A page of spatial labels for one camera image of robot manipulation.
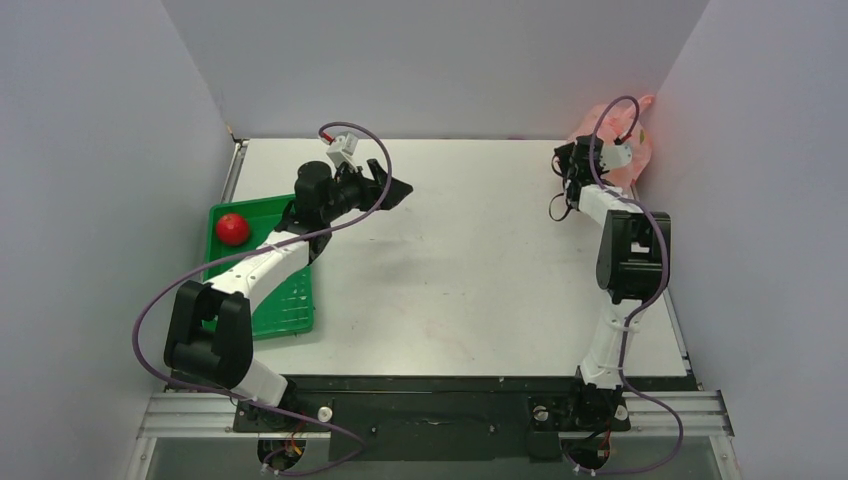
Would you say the pink plastic bag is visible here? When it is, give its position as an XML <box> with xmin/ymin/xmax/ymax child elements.
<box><xmin>598</xmin><ymin>95</ymin><xmax>655</xmax><ymax>188</ymax></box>

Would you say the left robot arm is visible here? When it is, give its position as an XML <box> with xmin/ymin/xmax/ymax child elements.
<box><xmin>164</xmin><ymin>159</ymin><xmax>413</xmax><ymax>430</ymax></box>

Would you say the red fake apple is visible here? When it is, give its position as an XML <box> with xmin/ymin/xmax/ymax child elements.
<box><xmin>214</xmin><ymin>213</ymin><xmax>251</xmax><ymax>247</ymax></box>

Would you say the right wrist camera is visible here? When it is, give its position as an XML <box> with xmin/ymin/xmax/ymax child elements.
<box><xmin>599</xmin><ymin>143</ymin><xmax>633</xmax><ymax>171</ymax></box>

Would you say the purple cable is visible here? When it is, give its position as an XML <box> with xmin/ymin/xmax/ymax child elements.
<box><xmin>132</xmin><ymin>121</ymin><xmax>393</xmax><ymax>478</ymax></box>
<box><xmin>563</xmin><ymin>95</ymin><xmax>685</xmax><ymax>477</ymax></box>

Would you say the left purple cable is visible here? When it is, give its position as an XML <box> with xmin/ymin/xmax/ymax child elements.
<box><xmin>132</xmin><ymin>121</ymin><xmax>393</xmax><ymax>478</ymax></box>

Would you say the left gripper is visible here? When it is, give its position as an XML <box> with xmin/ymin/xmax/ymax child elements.
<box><xmin>322</xmin><ymin>160</ymin><xmax>411</xmax><ymax>223</ymax></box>

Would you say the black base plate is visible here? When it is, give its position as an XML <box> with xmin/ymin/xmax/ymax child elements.
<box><xmin>144</xmin><ymin>375</ymin><xmax>696</xmax><ymax>469</ymax></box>

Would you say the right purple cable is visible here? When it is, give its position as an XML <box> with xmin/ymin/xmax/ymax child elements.
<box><xmin>563</xmin><ymin>95</ymin><xmax>685</xmax><ymax>477</ymax></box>

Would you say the aluminium frame rail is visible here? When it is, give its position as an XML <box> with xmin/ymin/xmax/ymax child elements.
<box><xmin>135</xmin><ymin>390</ymin><xmax>735</xmax><ymax>440</ymax></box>

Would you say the green plastic tray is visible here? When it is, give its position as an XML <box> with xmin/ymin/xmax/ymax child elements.
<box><xmin>204</xmin><ymin>194</ymin><xmax>314</xmax><ymax>340</ymax></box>

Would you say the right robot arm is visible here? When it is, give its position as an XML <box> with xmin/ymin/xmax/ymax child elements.
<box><xmin>552</xmin><ymin>135</ymin><xmax>671</xmax><ymax>427</ymax></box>

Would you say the black loop cable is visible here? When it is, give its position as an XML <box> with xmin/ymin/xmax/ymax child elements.
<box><xmin>547</xmin><ymin>173</ymin><xmax>579</xmax><ymax>223</ymax></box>

